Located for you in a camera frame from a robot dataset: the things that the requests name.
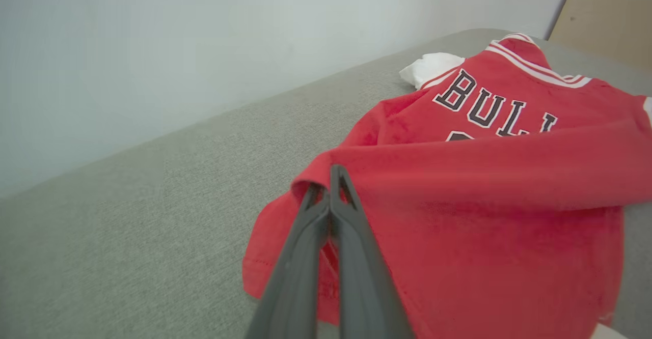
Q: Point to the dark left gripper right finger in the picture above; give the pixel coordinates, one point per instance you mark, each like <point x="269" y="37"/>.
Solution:
<point x="361" y="278"/>

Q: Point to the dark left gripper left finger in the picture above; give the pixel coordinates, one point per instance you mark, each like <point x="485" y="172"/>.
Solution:
<point x="295" y="278"/>

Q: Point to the red Bulls jersey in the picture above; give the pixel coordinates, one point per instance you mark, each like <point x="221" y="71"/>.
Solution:
<point x="484" y="217"/>

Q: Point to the grey fabric sofa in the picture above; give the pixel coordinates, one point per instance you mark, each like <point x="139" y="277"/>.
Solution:
<point x="127" y="227"/>

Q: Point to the beige wooden panel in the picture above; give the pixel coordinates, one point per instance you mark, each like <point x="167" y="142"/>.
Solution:
<point x="611" y="13"/>

